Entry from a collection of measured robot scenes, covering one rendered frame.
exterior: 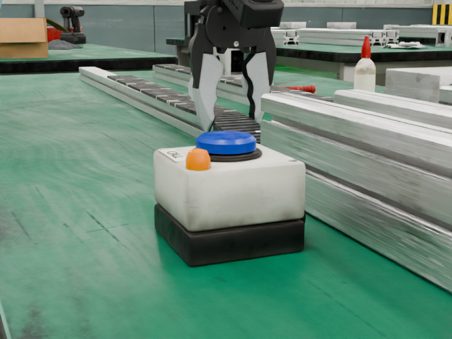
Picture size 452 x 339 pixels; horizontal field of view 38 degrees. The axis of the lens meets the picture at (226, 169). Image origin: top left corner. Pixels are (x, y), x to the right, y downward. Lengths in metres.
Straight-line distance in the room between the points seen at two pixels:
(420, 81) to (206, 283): 0.39
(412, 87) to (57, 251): 0.41
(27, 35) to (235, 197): 2.27
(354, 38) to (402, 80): 3.05
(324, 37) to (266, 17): 3.34
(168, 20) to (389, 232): 11.78
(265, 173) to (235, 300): 0.09
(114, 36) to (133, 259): 11.46
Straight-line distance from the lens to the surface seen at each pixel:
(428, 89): 0.69
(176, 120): 0.91
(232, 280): 0.39
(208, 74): 0.75
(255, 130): 0.74
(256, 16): 0.67
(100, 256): 0.43
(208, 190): 0.39
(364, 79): 1.21
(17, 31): 2.64
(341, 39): 3.89
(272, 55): 0.78
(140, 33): 11.99
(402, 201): 0.41
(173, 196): 0.42
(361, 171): 0.44
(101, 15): 11.80
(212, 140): 0.42
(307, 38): 4.18
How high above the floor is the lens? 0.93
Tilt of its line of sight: 13 degrees down
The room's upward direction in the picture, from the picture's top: straight up
